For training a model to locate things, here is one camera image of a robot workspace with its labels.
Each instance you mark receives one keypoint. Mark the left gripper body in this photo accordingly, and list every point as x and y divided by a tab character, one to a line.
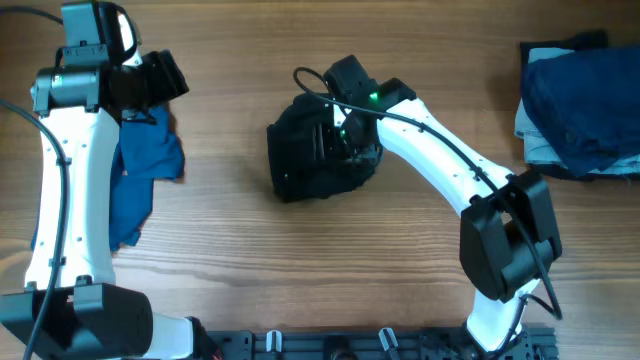
155	81

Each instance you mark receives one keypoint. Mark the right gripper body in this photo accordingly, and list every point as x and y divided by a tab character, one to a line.
353	150

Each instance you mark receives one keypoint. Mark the black polo shirt with logo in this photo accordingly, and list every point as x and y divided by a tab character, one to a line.
294	175

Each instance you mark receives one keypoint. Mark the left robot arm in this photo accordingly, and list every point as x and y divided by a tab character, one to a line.
70	306

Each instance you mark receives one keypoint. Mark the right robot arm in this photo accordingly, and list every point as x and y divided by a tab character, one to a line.
509	236

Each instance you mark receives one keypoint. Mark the blue crumpled shirt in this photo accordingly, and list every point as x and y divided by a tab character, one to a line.
145	153

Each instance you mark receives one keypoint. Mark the light blue folded garment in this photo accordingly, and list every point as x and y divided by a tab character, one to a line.
539	154

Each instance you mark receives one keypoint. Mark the dark navy folded garment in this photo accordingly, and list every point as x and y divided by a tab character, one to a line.
586	105

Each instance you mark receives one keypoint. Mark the black folded garment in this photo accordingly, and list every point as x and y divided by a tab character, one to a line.
588	40

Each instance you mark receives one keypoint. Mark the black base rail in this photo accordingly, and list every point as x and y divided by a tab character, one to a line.
386	343

